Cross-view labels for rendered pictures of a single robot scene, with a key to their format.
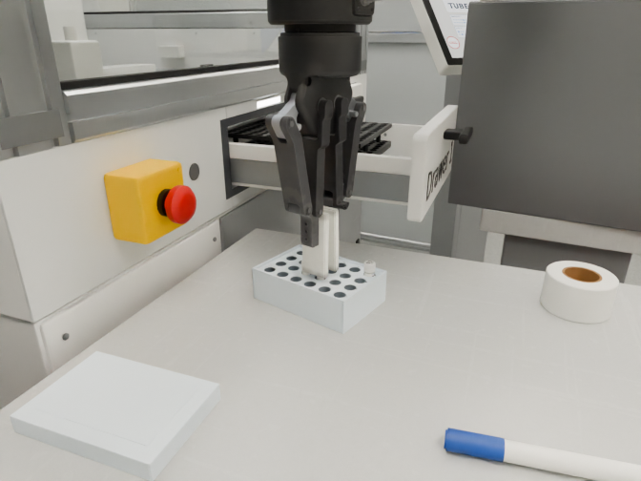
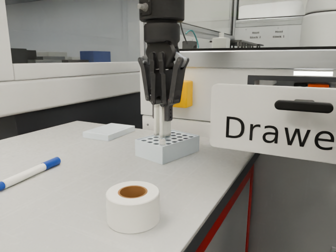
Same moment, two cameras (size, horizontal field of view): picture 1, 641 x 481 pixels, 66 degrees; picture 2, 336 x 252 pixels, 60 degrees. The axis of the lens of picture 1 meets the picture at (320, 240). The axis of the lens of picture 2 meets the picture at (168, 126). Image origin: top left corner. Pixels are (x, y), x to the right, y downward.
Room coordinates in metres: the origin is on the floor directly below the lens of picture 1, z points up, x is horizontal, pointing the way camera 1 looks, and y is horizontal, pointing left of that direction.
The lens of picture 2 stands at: (0.55, -0.63, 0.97)
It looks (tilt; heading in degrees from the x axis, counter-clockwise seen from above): 13 degrees down; 96
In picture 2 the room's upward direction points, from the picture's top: straight up
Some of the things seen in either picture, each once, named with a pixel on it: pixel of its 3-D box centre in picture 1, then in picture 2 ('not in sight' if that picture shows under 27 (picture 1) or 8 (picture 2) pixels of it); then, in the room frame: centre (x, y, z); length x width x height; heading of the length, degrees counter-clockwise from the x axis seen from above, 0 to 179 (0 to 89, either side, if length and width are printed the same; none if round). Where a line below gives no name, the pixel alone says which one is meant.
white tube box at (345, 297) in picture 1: (319, 284); (168, 145); (0.49, 0.00, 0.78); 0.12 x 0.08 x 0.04; 53
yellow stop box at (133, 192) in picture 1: (151, 199); (177, 93); (0.49, 0.18, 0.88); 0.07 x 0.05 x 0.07; 159
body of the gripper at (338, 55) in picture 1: (320, 83); (162, 46); (0.47, 0.00, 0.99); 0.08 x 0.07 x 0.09; 143
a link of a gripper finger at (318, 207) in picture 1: (310, 158); (157, 78); (0.46, 0.01, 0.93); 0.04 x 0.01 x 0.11; 53
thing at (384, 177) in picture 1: (304, 150); not in sight; (0.79, 0.02, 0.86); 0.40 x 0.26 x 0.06; 69
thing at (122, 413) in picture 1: (120, 407); (109, 131); (0.30, 0.16, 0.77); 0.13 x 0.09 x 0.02; 69
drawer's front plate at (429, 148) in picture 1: (436, 155); (302, 123); (0.71, -0.17, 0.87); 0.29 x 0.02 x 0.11; 159
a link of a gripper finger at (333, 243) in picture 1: (325, 238); (165, 120); (0.48, -0.01, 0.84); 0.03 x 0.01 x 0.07; 53
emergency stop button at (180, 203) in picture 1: (176, 203); not in sight; (0.48, 0.15, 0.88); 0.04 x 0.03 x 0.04; 159
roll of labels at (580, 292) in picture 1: (578, 290); (133, 205); (0.47, -0.28, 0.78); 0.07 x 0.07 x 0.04
